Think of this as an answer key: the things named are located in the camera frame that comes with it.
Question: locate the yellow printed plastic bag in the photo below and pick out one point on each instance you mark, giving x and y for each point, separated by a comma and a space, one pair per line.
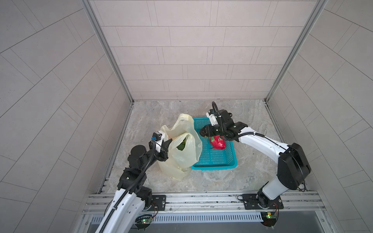
179, 164

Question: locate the grey aluminium corner post left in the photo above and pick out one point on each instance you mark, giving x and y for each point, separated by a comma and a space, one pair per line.
106, 48

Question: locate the teal plastic basket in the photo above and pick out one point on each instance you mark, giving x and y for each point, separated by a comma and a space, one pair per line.
212, 159

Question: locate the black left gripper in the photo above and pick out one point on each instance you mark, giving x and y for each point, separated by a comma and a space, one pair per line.
164, 149

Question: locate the grey aluminium corner post right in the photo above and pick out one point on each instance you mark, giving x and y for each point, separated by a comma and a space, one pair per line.
317, 10

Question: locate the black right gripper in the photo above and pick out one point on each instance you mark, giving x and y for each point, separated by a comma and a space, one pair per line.
209, 129

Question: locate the green circuit board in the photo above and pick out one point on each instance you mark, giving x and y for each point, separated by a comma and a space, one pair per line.
143, 221
269, 219

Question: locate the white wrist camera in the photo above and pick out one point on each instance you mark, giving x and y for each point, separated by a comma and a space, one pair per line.
212, 118
158, 137

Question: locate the left green circuit board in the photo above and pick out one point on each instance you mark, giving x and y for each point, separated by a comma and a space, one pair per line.
143, 221

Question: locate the bright green custard apple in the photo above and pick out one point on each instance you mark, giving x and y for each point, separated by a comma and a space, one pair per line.
182, 145

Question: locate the right green circuit board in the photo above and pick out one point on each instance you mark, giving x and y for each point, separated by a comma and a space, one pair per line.
269, 219

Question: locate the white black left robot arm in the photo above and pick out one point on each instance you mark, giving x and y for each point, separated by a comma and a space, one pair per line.
131, 197

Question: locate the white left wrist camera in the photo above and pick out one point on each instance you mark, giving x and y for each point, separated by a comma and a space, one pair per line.
158, 137

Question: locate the pink dragon fruit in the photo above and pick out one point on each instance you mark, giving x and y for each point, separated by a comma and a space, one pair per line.
217, 143

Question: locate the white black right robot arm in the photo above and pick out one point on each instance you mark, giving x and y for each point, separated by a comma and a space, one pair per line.
292, 164

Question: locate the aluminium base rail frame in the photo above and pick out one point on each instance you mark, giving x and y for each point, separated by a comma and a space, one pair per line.
297, 211

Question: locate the grey aluminium corner post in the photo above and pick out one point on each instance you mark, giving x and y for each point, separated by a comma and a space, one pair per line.
106, 48
317, 10

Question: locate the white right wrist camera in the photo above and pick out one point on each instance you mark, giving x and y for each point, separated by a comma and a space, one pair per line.
212, 118

